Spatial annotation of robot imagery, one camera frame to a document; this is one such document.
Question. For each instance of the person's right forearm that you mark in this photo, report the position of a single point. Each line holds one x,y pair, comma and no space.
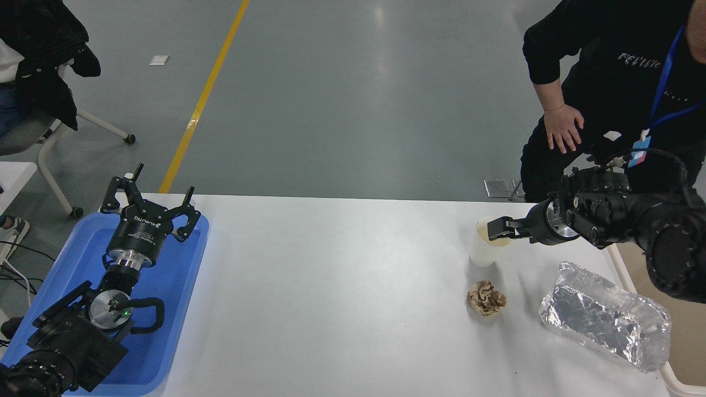
546,71

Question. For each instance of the black shoe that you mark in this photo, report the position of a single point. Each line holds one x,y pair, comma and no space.
12,326

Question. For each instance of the seated person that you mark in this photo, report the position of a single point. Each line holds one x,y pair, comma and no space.
38,49

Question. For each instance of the white paper cup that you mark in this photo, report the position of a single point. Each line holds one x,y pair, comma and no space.
482,253

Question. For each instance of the clear floor plate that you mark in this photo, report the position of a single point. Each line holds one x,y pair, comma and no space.
515,190
496,187

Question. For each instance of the large pale bin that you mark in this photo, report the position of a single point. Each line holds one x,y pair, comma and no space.
689,342

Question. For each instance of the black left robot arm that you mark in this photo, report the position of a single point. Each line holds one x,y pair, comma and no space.
71,342

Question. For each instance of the grey office chair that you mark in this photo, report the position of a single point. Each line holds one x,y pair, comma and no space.
27,138

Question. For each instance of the crumpled tan paper ball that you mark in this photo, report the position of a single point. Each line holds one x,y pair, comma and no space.
486,299

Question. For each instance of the blue plastic tray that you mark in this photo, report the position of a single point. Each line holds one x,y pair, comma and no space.
171,286

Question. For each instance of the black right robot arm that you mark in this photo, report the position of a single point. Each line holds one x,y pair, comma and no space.
662,237

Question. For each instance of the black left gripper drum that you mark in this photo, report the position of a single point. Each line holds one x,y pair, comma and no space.
138,234

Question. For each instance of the person's white shoe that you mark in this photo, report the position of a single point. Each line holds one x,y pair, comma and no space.
14,231

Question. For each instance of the small white table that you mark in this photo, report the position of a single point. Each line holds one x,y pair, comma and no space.
14,179

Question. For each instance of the silver foil tray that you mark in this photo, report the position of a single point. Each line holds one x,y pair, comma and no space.
601,317

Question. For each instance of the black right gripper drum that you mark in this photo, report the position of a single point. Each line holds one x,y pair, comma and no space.
538,223

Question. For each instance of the person's right hand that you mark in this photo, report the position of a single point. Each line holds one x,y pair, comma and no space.
563,127

